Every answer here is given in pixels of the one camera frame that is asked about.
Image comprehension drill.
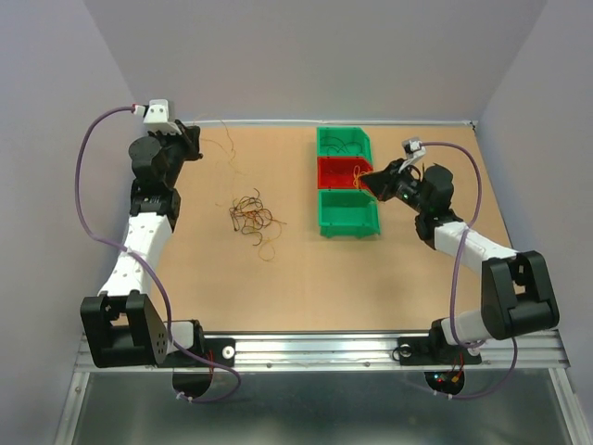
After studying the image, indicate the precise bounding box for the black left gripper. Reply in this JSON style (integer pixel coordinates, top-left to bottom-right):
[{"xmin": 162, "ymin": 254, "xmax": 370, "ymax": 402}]
[{"xmin": 147, "ymin": 120, "xmax": 202, "ymax": 188}]

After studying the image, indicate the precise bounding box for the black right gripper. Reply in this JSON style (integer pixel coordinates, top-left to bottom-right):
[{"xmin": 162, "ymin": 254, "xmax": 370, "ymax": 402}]
[{"xmin": 359, "ymin": 158, "xmax": 429, "ymax": 214}]

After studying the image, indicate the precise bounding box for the yellow wire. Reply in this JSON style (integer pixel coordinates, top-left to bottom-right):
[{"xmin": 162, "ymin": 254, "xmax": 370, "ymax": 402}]
[
  {"xmin": 351, "ymin": 164, "xmax": 388, "ymax": 203},
  {"xmin": 198, "ymin": 119, "xmax": 246, "ymax": 177}
]

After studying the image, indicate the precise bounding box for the dark wire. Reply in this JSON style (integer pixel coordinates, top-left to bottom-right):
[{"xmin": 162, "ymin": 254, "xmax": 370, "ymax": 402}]
[{"xmin": 322, "ymin": 134, "xmax": 365, "ymax": 157}]

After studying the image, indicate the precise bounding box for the wire bundle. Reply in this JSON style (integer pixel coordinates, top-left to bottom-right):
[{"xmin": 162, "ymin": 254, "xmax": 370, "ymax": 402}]
[{"xmin": 229, "ymin": 187, "xmax": 288, "ymax": 261}]

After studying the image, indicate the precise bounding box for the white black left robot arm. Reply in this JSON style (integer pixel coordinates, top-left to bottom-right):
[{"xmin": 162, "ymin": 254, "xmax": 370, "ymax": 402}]
[{"xmin": 80, "ymin": 124, "xmax": 203, "ymax": 368}]

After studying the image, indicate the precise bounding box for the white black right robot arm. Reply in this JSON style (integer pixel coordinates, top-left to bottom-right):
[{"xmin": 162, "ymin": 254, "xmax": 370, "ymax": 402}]
[{"xmin": 360, "ymin": 159, "xmax": 560, "ymax": 362}]

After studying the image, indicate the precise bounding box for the red plastic bin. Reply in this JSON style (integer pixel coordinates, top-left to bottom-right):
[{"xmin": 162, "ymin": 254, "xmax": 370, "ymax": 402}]
[{"xmin": 317, "ymin": 156, "xmax": 373, "ymax": 190}]

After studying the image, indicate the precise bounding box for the near green plastic bin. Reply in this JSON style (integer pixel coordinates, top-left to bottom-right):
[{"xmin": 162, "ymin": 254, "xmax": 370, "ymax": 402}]
[{"xmin": 318, "ymin": 189, "xmax": 381, "ymax": 238}]

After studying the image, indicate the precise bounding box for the green plastic bin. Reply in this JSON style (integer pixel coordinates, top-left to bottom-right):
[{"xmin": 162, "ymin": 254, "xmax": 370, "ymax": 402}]
[
  {"xmin": 318, "ymin": 189, "xmax": 381, "ymax": 238},
  {"xmin": 317, "ymin": 126, "xmax": 372, "ymax": 161}
]

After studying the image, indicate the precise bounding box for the far green plastic bin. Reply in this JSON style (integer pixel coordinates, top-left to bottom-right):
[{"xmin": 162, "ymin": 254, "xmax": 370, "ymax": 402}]
[{"xmin": 317, "ymin": 126, "xmax": 372, "ymax": 161}]

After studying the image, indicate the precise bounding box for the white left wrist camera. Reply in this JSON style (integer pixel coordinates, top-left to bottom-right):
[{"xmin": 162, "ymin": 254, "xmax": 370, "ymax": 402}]
[{"xmin": 143, "ymin": 99, "xmax": 178, "ymax": 134}]

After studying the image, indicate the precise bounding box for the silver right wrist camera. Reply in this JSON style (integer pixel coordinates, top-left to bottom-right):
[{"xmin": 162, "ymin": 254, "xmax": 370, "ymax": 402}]
[{"xmin": 399, "ymin": 137, "xmax": 426, "ymax": 172}]

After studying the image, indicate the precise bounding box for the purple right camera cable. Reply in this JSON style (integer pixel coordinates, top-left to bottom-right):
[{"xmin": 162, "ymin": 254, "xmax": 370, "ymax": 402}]
[{"xmin": 421, "ymin": 141, "xmax": 519, "ymax": 401}]

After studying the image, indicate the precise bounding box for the purple camera cable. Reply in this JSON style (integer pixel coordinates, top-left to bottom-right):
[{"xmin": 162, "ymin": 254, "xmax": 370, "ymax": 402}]
[
  {"xmin": 421, "ymin": 141, "xmax": 519, "ymax": 401},
  {"xmin": 76, "ymin": 105, "xmax": 243, "ymax": 403}
]

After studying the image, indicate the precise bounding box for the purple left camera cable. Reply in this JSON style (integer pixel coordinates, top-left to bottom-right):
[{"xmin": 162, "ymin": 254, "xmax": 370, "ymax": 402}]
[{"xmin": 76, "ymin": 105, "xmax": 243, "ymax": 403}]

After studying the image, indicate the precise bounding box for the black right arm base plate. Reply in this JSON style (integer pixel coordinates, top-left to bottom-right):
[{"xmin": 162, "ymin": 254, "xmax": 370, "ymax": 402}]
[{"xmin": 393, "ymin": 336, "xmax": 482, "ymax": 366}]

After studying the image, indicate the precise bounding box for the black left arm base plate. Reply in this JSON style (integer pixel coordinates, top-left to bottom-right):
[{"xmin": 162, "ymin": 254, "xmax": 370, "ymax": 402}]
[{"xmin": 151, "ymin": 337, "xmax": 237, "ymax": 370}]

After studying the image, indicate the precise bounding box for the aluminium mounting rail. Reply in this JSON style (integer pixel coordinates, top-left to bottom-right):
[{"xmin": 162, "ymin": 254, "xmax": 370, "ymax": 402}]
[{"xmin": 74, "ymin": 330, "xmax": 570, "ymax": 374}]

